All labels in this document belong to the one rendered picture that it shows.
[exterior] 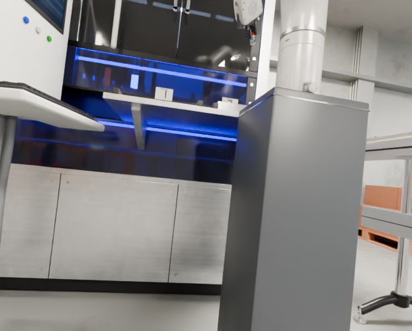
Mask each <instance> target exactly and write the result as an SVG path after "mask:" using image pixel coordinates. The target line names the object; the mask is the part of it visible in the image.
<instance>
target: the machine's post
mask: <svg viewBox="0 0 412 331"><path fill-rule="evenodd" d="M275 4H276V0H264V7H263V14H262V27H261V34H260V47H259V54H258V67H257V73H258V75H257V85H256V92H255V100H256V99H258V98H259V97H260V96H262V95H263V94H265V93H266V92H267V84H268V72H269V65H270V51H271V44H272V32H273V25H274V11H275Z"/></svg>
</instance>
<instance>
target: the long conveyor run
mask: <svg viewBox="0 0 412 331"><path fill-rule="evenodd" d="M400 156H412V132H406V133H398V134H393V135H385V136H380V137H378V136H375V137H372V138H368V139H366V146H365V161H373V160H397V159H396V157H400Z"/></svg>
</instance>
